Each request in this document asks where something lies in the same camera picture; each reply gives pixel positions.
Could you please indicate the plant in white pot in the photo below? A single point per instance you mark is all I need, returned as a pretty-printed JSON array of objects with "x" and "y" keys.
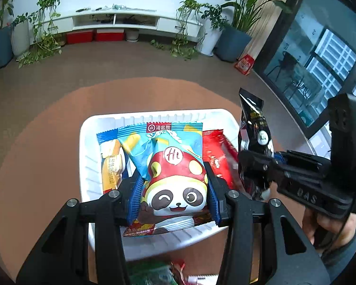
[
  {"x": 33, "y": 36},
  {"x": 211, "y": 22}
]

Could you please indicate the large plant blue pot right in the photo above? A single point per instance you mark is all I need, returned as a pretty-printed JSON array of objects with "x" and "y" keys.
[{"x": 246, "y": 13}]

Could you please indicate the white tv cabinet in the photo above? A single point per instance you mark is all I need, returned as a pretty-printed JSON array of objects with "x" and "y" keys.
[{"x": 147, "y": 22}]

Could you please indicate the black snack packet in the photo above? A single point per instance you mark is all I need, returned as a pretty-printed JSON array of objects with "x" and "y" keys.
[{"x": 254, "y": 135}]

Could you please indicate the white plastic tray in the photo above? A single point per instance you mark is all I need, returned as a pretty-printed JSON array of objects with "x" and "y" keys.
[{"x": 149, "y": 236}]

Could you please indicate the person's right hand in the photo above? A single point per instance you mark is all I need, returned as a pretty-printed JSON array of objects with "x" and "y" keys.
[{"x": 345, "y": 231}]

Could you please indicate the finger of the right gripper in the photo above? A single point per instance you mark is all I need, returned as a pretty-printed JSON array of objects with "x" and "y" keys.
[{"x": 259, "y": 168}]

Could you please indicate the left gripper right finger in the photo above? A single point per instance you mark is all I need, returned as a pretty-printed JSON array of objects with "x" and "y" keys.
[{"x": 216, "y": 200}]

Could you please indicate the green snack packet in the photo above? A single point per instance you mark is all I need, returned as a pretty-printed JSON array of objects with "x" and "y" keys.
[{"x": 150, "y": 272}]

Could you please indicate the red snack packet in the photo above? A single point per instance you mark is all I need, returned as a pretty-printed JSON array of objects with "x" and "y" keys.
[{"x": 219, "y": 152}]

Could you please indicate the plant in white pot left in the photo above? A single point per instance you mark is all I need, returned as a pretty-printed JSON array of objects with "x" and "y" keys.
[{"x": 33, "y": 36}]

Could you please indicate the small white pot under cabinet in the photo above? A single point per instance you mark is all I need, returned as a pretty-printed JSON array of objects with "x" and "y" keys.
[{"x": 132, "y": 35}]

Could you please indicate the yellow white snack packet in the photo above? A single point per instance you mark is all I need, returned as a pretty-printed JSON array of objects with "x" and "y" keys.
[{"x": 112, "y": 160}]

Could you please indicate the plant in white pot right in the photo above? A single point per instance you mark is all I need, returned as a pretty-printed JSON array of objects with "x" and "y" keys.
[{"x": 211, "y": 22}]

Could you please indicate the red bag on floor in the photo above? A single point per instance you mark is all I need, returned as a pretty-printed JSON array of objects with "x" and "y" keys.
[{"x": 245, "y": 64}]

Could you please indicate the left red storage box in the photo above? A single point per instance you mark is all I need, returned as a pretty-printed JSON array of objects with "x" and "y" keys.
[{"x": 79, "y": 36}]

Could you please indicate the panda snack packet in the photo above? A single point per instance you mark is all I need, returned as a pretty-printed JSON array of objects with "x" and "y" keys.
[{"x": 168, "y": 155}]

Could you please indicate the right red storage box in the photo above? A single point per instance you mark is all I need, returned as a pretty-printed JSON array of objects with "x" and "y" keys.
[{"x": 109, "y": 35}]

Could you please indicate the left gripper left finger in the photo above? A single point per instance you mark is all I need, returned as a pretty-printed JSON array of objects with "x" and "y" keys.
[{"x": 126, "y": 199}]

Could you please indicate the red storage box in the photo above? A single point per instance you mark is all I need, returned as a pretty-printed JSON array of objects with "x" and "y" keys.
[
  {"x": 109, "y": 35},
  {"x": 79, "y": 36}
]

